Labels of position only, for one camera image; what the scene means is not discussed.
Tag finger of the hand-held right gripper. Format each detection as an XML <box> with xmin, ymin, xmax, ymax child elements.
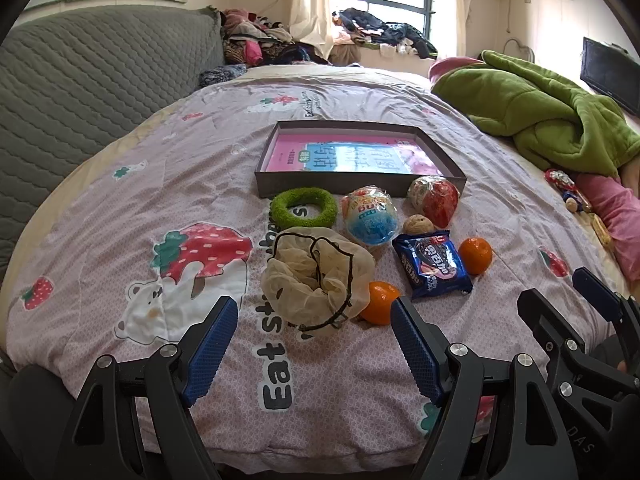
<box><xmin>516</xmin><ymin>287</ymin><xmax>636</xmax><ymax>401</ymax></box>
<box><xmin>572</xmin><ymin>266</ymin><xmax>640</xmax><ymax>361</ymax></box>

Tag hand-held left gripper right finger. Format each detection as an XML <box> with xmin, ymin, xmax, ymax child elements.
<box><xmin>390</xmin><ymin>296</ymin><xmax>581</xmax><ymax>480</ymax></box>

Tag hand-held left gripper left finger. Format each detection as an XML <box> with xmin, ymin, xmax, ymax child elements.
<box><xmin>55</xmin><ymin>296</ymin><xmax>239</xmax><ymax>480</ymax></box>

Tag orange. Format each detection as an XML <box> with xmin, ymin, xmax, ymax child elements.
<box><xmin>458</xmin><ymin>236</ymin><xmax>493</xmax><ymax>276</ymax></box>
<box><xmin>359</xmin><ymin>281</ymin><xmax>402</xmax><ymax>326</ymax></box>

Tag blue cookie packet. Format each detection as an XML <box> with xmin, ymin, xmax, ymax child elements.
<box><xmin>391</xmin><ymin>230</ymin><xmax>474</xmax><ymax>302</ymax></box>

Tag cream sheer scrunchie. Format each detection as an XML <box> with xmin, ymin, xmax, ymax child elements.
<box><xmin>261</xmin><ymin>226</ymin><xmax>377</xmax><ymax>337</ymax></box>

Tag blue white snack bag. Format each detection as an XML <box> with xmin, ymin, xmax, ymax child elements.
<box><xmin>341</xmin><ymin>186</ymin><xmax>401</xmax><ymax>247</ymax></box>

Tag red clear-wrapped snack bag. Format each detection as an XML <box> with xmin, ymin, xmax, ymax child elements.
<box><xmin>407</xmin><ymin>176</ymin><xmax>460</xmax><ymax>229</ymax></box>

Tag green fuzzy ring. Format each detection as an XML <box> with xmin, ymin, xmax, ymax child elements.
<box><xmin>270</xmin><ymin>187</ymin><xmax>339</xmax><ymax>233</ymax></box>

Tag grey cardboard tray box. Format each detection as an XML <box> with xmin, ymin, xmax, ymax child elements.
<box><xmin>254</xmin><ymin>121</ymin><xmax>467</xmax><ymax>200</ymax></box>

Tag yellow snack packet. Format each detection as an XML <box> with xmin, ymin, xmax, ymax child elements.
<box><xmin>589</xmin><ymin>212</ymin><xmax>613</xmax><ymax>248</ymax></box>

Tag pink pillow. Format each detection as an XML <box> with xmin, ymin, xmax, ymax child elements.
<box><xmin>575</xmin><ymin>172</ymin><xmax>640</xmax><ymax>281</ymax></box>

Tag blue candy wrapper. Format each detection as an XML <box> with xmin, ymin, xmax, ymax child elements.
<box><xmin>562</xmin><ymin>187</ymin><xmax>593</xmax><ymax>213</ymax></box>

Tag pink strawberry printed bedsheet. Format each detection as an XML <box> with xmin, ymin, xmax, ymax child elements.
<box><xmin>0</xmin><ymin>65</ymin><xmax>626</xmax><ymax>480</ymax></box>

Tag green fleece blanket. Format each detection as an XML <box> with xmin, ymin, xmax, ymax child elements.
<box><xmin>431</xmin><ymin>50</ymin><xmax>640</xmax><ymax>181</ymax></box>

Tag pink workbook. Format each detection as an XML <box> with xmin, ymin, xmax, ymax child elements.
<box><xmin>265</xmin><ymin>132</ymin><xmax>443</xmax><ymax>177</ymax></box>

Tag black television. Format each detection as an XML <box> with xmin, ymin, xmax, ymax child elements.
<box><xmin>580</xmin><ymin>36</ymin><xmax>640</xmax><ymax>116</ymax></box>

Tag dark pink blanket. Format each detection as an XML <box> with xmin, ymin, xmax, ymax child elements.
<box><xmin>430</xmin><ymin>57</ymin><xmax>486</xmax><ymax>81</ymax></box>

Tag dark floral cloth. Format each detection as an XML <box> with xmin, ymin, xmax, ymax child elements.
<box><xmin>200</xmin><ymin>65</ymin><xmax>247</xmax><ymax>89</ymax></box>

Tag grey quilted headboard cover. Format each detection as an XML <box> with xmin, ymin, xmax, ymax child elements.
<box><xmin>0</xmin><ymin>6</ymin><xmax>223</xmax><ymax>281</ymax></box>

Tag pile of clothes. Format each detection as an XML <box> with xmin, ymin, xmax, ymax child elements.
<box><xmin>220</xmin><ymin>7</ymin><xmax>331</xmax><ymax>67</ymax></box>

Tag cream curtain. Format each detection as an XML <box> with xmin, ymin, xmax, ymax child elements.
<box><xmin>287</xmin><ymin>0</ymin><xmax>333</xmax><ymax>61</ymax></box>
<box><xmin>452</xmin><ymin>0</ymin><xmax>481</xmax><ymax>58</ymax></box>

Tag dark clothes on windowsill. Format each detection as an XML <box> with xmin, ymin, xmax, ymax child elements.
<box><xmin>332</xmin><ymin>7</ymin><xmax>438</xmax><ymax>61</ymax></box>

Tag white wall cable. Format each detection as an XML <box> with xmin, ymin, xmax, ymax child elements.
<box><xmin>502</xmin><ymin>37</ymin><xmax>533</xmax><ymax>63</ymax></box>

